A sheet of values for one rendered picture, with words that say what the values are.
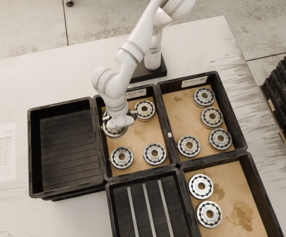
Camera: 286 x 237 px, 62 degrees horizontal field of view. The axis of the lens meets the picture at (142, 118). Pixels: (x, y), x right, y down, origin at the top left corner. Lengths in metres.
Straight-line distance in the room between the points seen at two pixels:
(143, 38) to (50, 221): 0.94
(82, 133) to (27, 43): 1.78
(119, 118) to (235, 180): 0.59
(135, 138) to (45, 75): 0.72
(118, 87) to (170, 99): 0.59
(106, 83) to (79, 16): 2.23
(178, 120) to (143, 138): 0.19
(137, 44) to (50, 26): 2.24
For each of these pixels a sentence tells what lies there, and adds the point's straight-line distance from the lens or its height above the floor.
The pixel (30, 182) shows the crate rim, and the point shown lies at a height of 0.92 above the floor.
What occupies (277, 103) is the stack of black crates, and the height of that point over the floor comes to 0.26.
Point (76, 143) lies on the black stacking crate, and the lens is 1.17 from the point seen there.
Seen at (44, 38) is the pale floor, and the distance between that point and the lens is 2.78.
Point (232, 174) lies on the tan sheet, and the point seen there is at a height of 0.83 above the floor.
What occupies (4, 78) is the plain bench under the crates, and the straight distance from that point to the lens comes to 1.68.
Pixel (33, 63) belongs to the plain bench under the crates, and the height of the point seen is 0.70.
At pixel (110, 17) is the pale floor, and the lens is 2.77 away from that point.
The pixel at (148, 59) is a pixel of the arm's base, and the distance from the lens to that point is 1.32.
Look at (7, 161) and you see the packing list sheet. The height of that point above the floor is 0.70.
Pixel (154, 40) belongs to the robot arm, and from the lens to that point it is 1.23.
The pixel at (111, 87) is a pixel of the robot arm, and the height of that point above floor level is 1.34.
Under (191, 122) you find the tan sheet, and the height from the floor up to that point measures 0.83.
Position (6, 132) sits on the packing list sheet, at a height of 0.70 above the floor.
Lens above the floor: 1.89
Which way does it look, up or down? 67 degrees down
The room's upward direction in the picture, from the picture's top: 6 degrees counter-clockwise
